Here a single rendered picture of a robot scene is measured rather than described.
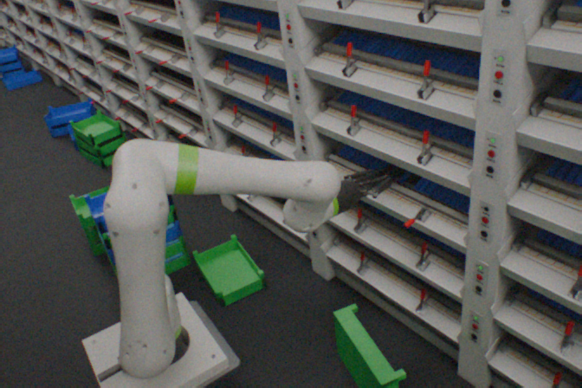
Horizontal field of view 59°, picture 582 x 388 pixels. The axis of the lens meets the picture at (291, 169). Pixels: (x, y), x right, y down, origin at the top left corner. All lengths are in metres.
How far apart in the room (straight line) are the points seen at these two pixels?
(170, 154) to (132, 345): 0.43
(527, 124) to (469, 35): 0.22
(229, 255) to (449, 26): 1.46
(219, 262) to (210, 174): 1.15
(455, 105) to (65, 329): 1.69
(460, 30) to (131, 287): 0.89
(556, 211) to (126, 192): 0.91
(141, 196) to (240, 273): 1.25
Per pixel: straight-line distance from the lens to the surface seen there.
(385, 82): 1.41
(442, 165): 1.40
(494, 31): 1.15
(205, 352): 1.53
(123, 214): 1.01
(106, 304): 2.29
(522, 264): 1.41
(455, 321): 1.74
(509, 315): 1.54
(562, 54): 1.10
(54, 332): 2.29
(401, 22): 1.29
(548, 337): 1.52
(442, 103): 1.30
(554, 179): 1.30
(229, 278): 2.19
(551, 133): 1.18
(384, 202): 1.60
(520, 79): 1.15
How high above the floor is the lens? 1.46
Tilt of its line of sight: 31 degrees down
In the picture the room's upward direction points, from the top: 8 degrees counter-clockwise
